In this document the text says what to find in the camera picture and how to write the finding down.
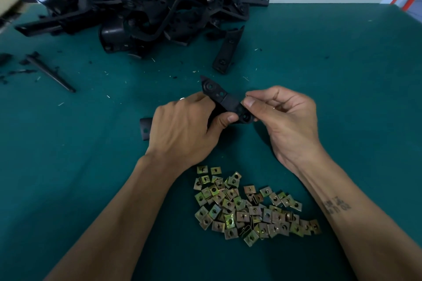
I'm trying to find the person's right hand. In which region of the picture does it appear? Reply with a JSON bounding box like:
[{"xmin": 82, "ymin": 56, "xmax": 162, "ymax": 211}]
[{"xmin": 241, "ymin": 86, "xmax": 327, "ymax": 174}]

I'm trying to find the person's left hand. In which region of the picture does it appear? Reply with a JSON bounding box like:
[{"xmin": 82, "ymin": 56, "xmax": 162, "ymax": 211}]
[{"xmin": 145, "ymin": 91, "xmax": 240, "ymax": 174}]

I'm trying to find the black plastic bracket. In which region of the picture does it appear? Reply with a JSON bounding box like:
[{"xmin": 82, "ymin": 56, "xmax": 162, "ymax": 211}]
[{"xmin": 140, "ymin": 76, "xmax": 255, "ymax": 141}]

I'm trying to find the pile of brass clip nuts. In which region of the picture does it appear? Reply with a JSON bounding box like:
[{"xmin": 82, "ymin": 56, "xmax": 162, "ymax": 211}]
[{"xmin": 193, "ymin": 166, "xmax": 323, "ymax": 247}]

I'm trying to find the pile of black plastic brackets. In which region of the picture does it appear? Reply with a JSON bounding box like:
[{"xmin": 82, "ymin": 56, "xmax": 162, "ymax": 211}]
[{"xmin": 15, "ymin": 0, "xmax": 271, "ymax": 74}]

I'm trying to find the person's right forearm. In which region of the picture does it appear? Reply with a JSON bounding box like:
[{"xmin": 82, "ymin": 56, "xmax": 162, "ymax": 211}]
[{"xmin": 298, "ymin": 149, "xmax": 422, "ymax": 281}]

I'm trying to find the person's left forearm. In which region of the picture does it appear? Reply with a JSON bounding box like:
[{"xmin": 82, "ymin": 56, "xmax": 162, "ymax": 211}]
[{"xmin": 46, "ymin": 154, "xmax": 186, "ymax": 281}]

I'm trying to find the green table cloth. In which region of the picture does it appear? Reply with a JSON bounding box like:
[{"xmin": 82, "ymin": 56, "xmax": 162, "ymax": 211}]
[{"xmin": 0, "ymin": 2, "xmax": 422, "ymax": 281}]

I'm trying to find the thin black plastic strip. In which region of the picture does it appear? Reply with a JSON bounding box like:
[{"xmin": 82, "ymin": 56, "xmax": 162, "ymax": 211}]
[{"xmin": 25, "ymin": 51, "xmax": 76, "ymax": 93}]

